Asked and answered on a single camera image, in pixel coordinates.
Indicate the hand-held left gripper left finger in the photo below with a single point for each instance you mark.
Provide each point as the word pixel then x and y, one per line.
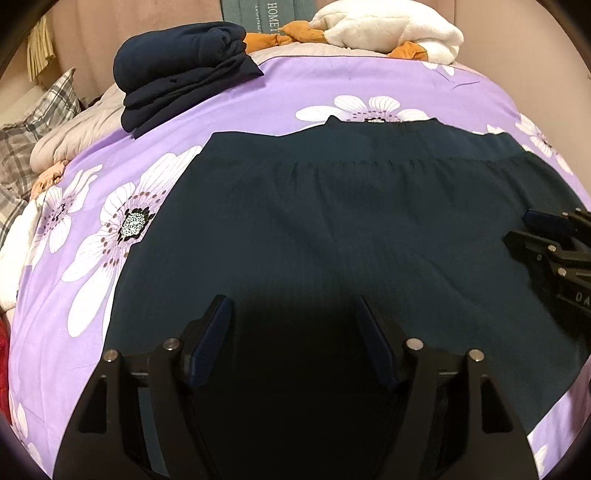
pixel 213 339

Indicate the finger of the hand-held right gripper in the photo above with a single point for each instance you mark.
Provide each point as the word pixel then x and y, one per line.
pixel 549 222
pixel 531 243

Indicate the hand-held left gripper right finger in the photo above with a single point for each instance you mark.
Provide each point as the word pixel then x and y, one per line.
pixel 377 341

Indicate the dark teal garment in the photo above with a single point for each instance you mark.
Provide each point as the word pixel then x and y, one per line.
pixel 323 221

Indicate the red cloth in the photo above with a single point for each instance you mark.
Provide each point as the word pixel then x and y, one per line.
pixel 3 364

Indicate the cream white cloth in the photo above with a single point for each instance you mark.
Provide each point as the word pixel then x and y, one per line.
pixel 16 249

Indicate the purple floral bedsheet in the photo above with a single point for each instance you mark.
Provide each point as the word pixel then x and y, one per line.
pixel 231 110

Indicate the peach cloth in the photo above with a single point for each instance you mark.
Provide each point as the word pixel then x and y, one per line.
pixel 48 177

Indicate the beige quilt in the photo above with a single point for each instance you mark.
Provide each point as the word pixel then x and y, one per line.
pixel 78 134

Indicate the white plush garment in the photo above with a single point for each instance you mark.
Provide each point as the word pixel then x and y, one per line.
pixel 388 27

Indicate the grey plaid pillow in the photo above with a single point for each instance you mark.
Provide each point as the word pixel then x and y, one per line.
pixel 32 134

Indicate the folded navy clothing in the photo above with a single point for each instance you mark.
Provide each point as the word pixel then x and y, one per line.
pixel 184 60

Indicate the orange garment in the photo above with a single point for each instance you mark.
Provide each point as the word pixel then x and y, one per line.
pixel 268 39

